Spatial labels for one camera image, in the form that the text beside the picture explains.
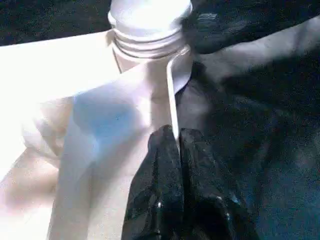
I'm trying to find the white plastic table top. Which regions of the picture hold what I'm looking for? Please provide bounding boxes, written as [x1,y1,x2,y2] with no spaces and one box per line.
[0,29,195,240]

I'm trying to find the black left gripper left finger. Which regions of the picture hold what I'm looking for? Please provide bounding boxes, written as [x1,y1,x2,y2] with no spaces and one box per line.
[121,124,185,240]

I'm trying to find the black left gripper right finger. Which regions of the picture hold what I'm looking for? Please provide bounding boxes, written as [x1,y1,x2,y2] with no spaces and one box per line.
[180,128,260,240]

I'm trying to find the white plastic table leg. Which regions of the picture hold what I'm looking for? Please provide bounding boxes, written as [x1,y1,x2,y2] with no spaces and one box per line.
[108,0,194,61]

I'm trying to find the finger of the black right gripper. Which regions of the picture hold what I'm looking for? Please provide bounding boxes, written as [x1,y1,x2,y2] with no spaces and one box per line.
[183,0,281,55]

